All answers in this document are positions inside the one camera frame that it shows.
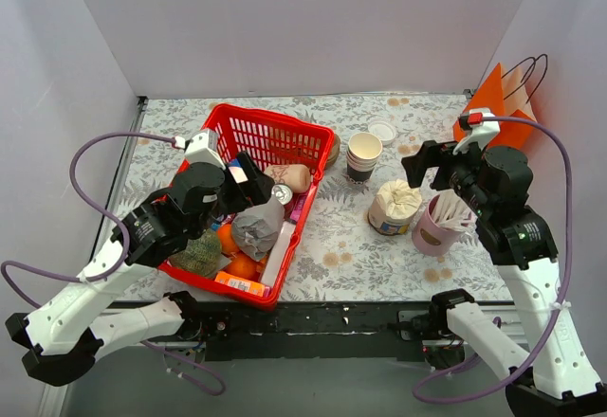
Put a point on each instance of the cardboard cup carrier stack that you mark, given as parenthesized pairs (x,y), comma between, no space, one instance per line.
(334,152)

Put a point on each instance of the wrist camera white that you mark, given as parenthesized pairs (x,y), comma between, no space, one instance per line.
(200,148)
(479,126)

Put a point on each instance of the red plastic basket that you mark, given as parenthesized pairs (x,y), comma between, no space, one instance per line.
(269,139)

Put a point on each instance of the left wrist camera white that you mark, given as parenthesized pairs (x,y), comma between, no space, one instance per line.
(200,148)

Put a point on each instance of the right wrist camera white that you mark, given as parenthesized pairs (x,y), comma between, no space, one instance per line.
(479,126)

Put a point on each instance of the silver tin can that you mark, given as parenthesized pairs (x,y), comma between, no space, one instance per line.
(283,193)

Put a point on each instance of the stack of paper cups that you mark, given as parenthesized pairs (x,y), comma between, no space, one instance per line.
(363,153)

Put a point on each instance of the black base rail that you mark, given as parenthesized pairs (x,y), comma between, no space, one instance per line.
(301,330)

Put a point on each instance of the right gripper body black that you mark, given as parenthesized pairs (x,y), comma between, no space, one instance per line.
(439,166)

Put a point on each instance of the grey crumpled paper bag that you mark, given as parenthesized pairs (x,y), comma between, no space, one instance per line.
(256,229)

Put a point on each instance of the beige printed pouch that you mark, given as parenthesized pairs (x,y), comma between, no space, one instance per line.
(296,176)

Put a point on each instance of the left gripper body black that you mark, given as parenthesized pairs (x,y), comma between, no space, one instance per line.
(248,182)

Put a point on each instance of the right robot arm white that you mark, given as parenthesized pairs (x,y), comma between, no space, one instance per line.
(560,381)

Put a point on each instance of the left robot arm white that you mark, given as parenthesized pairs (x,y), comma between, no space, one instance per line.
(65,337)

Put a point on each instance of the orange paper bag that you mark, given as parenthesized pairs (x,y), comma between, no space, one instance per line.
(504,94)

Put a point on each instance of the floral table mat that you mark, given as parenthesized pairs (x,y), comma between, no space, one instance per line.
(340,256)

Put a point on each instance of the pink cup holder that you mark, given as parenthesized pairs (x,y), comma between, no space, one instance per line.
(431,239)

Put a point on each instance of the napkin filled paper tub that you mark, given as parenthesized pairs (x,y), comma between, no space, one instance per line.
(394,207)

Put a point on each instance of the green netted melon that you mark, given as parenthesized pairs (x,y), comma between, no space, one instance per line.
(202,256)

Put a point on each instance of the white flat box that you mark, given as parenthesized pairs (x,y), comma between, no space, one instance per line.
(277,254)

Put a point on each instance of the orange fruit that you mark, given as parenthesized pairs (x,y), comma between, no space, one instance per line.
(228,245)
(243,267)

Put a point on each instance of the orange snack box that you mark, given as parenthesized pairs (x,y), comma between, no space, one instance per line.
(252,287)

